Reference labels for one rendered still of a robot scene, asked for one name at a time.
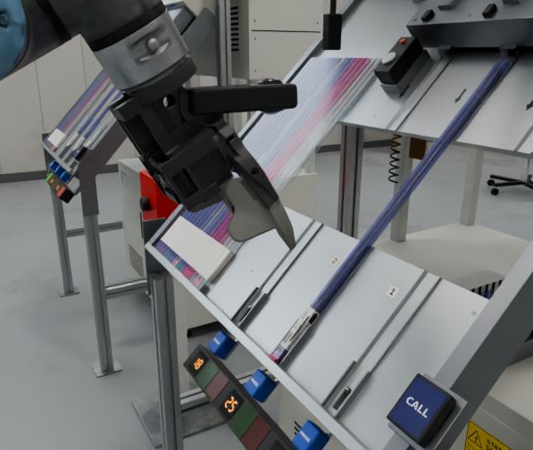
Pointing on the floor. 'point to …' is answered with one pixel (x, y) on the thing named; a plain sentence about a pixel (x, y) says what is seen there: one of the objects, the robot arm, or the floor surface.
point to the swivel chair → (524, 182)
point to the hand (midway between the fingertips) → (265, 225)
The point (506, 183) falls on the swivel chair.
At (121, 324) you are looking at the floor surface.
